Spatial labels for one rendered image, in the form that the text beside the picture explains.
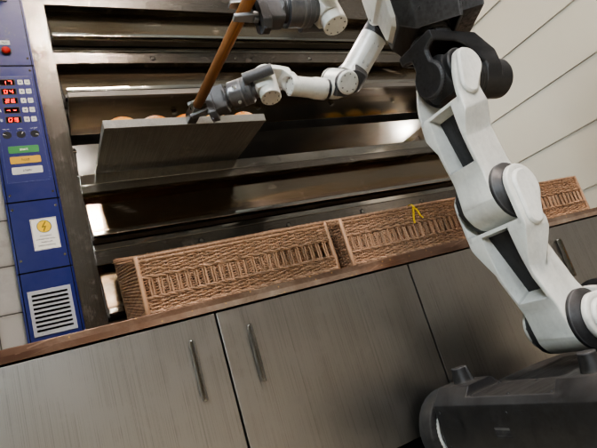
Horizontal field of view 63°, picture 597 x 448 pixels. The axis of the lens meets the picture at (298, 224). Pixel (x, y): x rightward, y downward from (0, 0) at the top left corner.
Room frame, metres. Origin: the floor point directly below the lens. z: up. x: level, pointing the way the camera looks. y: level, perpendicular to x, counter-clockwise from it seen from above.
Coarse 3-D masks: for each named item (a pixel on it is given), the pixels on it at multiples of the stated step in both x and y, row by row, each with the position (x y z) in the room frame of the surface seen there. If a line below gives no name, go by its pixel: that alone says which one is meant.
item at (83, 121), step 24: (72, 96) 1.45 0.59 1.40; (96, 96) 1.48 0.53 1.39; (120, 96) 1.52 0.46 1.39; (144, 96) 1.56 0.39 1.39; (168, 96) 1.61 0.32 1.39; (192, 96) 1.66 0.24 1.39; (288, 96) 1.87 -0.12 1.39; (360, 96) 2.07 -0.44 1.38; (384, 96) 2.14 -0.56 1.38; (408, 96) 2.22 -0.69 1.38; (72, 120) 1.54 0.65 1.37; (96, 120) 1.59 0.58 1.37; (288, 120) 2.03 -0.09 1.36
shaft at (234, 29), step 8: (248, 0) 0.99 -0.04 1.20; (240, 8) 1.02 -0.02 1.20; (248, 8) 1.01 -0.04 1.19; (232, 24) 1.07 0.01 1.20; (240, 24) 1.06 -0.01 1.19; (232, 32) 1.09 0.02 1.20; (224, 40) 1.12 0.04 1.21; (232, 40) 1.11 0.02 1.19; (224, 48) 1.14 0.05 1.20; (216, 56) 1.18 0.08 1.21; (224, 56) 1.17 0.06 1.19; (216, 64) 1.20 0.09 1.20; (208, 72) 1.25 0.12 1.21; (216, 72) 1.23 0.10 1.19; (208, 80) 1.27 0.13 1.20; (200, 88) 1.32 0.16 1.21; (208, 88) 1.30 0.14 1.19; (200, 96) 1.34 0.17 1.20; (200, 104) 1.38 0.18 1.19
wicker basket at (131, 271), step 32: (320, 224) 1.40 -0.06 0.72; (160, 256) 1.18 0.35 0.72; (192, 256) 1.22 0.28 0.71; (224, 256) 1.26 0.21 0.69; (256, 256) 1.30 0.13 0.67; (288, 256) 1.67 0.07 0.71; (320, 256) 1.38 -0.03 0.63; (128, 288) 1.37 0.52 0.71; (160, 288) 1.18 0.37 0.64; (192, 288) 1.21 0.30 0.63; (224, 288) 1.25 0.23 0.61; (256, 288) 1.28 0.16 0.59
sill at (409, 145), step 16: (384, 144) 2.21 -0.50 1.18; (400, 144) 2.25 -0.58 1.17; (416, 144) 2.30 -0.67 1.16; (240, 160) 1.86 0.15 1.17; (256, 160) 1.89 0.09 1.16; (272, 160) 1.92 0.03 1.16; (288, 160) 1.96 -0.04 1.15; (304, 160) 1.99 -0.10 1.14; (80, 176) 1.57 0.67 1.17; (96, 176) 1.59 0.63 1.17; (112, 176) 1.62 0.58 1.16; (128, 176) 1.65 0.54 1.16; (144, 176) 1.67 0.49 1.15; (160, 176) 1.70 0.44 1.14
